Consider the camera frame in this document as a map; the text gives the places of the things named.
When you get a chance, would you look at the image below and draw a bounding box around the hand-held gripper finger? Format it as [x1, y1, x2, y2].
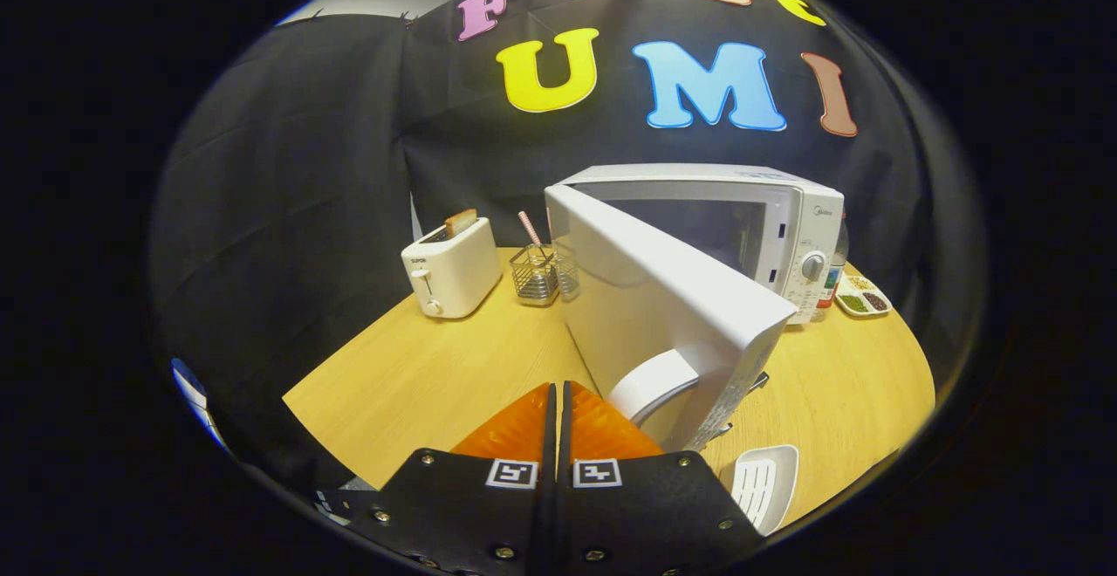
[558, 380, 767, 576]
[349, 381, 559, 576]

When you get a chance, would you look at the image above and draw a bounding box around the white microwave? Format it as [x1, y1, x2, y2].
[545, 163, 846, 453]

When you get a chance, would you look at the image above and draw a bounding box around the white slotted tray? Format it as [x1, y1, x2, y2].
[731, 444, 800, 536]

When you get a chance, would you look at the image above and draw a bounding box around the white toaster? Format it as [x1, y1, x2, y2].
[401, 216, 504, 319]

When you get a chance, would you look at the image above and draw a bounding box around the clear plastic bottle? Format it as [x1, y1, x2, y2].
[816, 218, 850, 322]

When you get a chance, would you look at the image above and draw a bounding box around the white divided bean dish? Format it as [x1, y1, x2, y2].
[835, 274, 893, 318]

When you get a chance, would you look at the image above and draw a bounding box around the blue and white object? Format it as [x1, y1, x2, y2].
[170, 358, 230, 453]

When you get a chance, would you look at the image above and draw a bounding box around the wire mesh basket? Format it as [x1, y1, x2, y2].
[510, 240, 581, 307]

